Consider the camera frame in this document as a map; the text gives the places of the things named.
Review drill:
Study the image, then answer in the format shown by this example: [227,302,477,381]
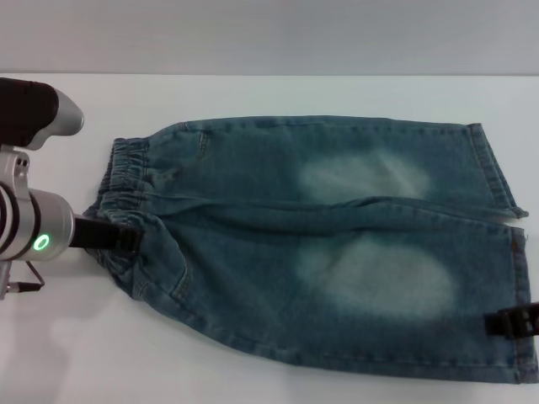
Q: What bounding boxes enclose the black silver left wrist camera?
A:
[0,77,85,152]

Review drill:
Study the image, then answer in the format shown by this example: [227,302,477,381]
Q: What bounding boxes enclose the blue denim shorts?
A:
[82,116,531,385]

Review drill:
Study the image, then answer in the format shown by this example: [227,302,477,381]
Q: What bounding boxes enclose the black cable with silver connector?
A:
[7,259,45,294]

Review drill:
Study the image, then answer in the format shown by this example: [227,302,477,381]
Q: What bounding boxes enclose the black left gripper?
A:
[68,213,142,254]

